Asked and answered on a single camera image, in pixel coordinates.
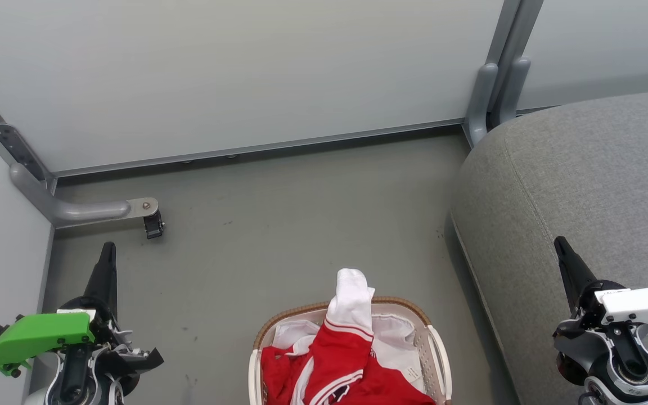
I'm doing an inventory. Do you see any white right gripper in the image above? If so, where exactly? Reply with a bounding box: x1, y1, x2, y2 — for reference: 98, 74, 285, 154
553, 236, 648, 330

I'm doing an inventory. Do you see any black caster wheel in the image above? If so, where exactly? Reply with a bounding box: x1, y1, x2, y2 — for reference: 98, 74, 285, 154
143, 213, 165, 240

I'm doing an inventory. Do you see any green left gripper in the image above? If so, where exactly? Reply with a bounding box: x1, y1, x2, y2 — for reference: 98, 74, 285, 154
0, 242, 118, 376

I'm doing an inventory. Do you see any grey fabric sofa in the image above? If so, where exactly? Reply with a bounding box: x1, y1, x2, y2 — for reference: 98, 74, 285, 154
451, 87, 648, 405

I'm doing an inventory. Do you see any white garment with label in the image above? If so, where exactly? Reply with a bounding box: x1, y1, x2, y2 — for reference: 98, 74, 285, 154
272, 315, 431, 392

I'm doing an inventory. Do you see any grey partition post with feet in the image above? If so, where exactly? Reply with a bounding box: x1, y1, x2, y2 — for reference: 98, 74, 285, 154
463, 0, 544, 148

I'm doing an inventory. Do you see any white laundry basket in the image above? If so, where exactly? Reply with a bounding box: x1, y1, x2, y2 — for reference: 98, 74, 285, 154
248, 296, 453, 405

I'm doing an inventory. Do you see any red and white garment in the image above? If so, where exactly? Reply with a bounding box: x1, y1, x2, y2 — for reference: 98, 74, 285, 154
301, 268, 437, 405

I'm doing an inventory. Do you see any grey partition foot tube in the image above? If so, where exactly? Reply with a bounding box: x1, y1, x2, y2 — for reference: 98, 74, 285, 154
0, 67, 159, 228

